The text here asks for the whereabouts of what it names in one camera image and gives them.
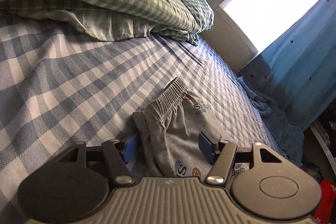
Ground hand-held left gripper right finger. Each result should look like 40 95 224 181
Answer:
199 132 285 185

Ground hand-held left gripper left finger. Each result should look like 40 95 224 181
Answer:
56 134 138 184

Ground wide blue star curtain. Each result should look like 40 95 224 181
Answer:
238 0 336 133

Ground grey printed pants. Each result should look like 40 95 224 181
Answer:
132 77 238 179

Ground blue checked bed sheet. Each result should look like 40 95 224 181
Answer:
0 20 290 224

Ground red bag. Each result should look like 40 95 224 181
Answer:
313 179 336 224

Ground crumpled blue cloth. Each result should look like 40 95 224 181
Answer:
237 75 302 159

